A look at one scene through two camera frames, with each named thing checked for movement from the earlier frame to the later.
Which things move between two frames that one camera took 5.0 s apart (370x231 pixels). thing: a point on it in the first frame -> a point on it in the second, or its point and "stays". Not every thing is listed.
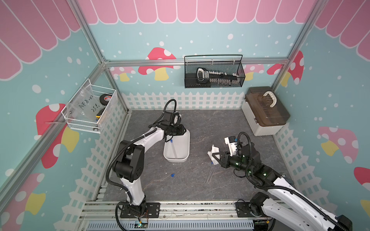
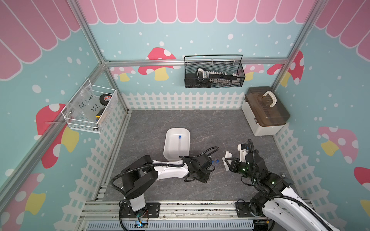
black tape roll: (104, 98) stays
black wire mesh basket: (216, 70) stays
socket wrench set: (204, 75) stays
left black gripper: (180, 132) -> (204, 179)
